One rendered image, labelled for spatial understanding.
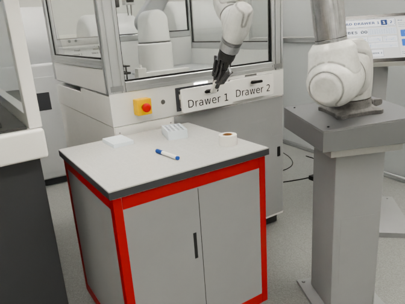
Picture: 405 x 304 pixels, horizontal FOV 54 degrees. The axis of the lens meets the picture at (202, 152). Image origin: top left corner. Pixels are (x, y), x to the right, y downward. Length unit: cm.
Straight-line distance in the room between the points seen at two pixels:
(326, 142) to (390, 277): 96
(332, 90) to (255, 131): 100
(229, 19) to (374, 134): 70
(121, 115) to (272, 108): 90
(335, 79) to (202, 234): 68
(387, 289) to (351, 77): 111
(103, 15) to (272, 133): 113
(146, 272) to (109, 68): 87
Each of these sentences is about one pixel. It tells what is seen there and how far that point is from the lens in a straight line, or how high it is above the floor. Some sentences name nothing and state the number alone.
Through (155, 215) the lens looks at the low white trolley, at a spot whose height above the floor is 63.
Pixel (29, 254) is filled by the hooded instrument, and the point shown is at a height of 43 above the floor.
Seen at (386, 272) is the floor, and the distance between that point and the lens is 223.
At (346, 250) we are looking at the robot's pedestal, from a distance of 176.
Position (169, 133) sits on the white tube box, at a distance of 166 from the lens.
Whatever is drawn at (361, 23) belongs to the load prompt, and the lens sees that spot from 248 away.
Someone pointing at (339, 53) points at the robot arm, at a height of 109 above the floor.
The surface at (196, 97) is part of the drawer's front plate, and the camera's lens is 192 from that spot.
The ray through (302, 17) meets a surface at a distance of 384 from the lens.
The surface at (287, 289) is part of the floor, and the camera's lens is 203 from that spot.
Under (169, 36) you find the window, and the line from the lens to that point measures 192.
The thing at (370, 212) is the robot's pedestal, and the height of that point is 46.
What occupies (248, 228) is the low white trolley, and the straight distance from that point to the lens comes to 157.
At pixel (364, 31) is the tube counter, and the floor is 111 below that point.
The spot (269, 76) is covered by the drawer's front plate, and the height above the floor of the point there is 92.
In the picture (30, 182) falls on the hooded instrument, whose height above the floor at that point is 70.
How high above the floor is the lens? 120
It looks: 17 degrees down
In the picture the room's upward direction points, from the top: 4 degrees counter-clockwise
